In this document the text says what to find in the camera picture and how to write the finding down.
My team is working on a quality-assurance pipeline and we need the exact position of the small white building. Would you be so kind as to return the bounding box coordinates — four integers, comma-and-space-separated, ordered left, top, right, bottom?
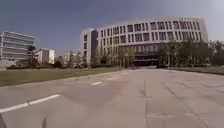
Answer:
34, 48, 56, 65

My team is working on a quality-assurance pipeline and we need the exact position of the building with horizontal bands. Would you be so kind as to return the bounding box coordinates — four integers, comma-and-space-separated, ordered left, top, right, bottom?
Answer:
0, 30, 36, 61

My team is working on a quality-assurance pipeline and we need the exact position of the tree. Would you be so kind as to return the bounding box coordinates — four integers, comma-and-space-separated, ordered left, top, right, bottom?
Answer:
26, 45, 39, 68

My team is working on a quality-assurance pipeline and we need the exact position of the row of trees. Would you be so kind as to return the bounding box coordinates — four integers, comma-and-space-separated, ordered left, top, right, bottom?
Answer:
89, 39, 224, 68

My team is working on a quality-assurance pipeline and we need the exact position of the large curved pale building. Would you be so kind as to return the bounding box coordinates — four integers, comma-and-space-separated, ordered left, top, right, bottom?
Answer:
79, 16, 209, 67

